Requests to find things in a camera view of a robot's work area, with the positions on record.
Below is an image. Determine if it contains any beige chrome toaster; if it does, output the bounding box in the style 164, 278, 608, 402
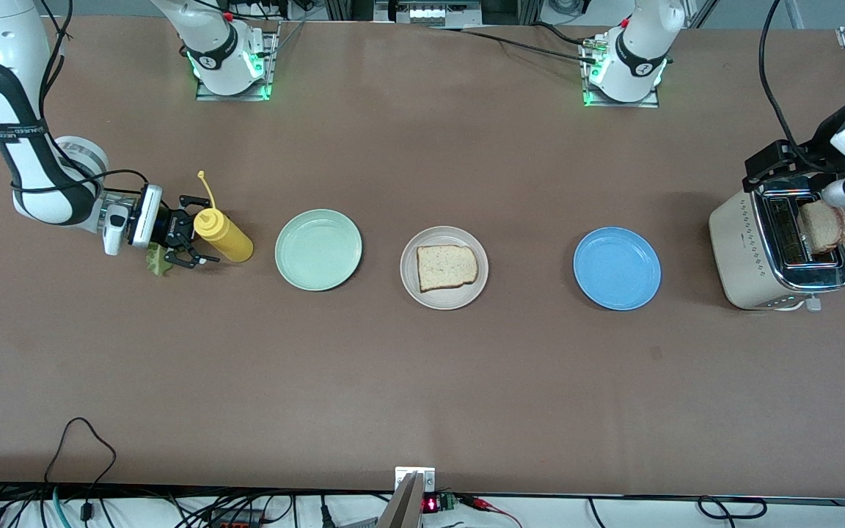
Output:
709, 176, 845, 313

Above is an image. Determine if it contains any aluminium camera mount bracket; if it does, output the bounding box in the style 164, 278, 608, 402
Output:
376, 466, 436, 528

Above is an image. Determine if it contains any orange black power strip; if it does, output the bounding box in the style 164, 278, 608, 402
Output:
202, 512, 266, 528

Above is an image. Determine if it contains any red black clip lead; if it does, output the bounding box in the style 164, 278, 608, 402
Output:
459, 494, 524, 528

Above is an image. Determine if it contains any black cable across table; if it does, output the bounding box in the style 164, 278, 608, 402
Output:
422, 26, 603, 65

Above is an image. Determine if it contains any black coiled floor cable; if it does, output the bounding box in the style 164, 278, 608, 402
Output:
588, 496, 768, 528

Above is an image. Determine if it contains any blue plate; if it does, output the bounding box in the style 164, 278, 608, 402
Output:
573, 227, 662, 312

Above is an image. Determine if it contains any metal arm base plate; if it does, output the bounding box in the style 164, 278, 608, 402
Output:
195, 21, 281, 102
580, 37, 662, 109

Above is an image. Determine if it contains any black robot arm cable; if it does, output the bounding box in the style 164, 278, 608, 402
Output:
758, 0, 823, 173
10, 0, 153, 202

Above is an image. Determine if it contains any green lettuce leaf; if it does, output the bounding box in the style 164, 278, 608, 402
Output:
145, 244, 175, 278

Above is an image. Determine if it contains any black looped cable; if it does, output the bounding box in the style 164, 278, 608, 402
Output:
45, 417, 117, 528

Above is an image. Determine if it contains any yellow squeeze bottle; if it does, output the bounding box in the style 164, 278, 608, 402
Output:
193, 171, 255, 264

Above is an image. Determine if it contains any brown toast bread slice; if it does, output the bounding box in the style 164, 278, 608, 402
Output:
797, 199, 845, 256
416, 244, 480, 293

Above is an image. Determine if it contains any beige plate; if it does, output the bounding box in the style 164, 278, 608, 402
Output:
400, 226, 489, 311

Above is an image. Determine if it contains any green plate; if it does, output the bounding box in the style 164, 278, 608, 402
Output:
274, 209, 363, 293

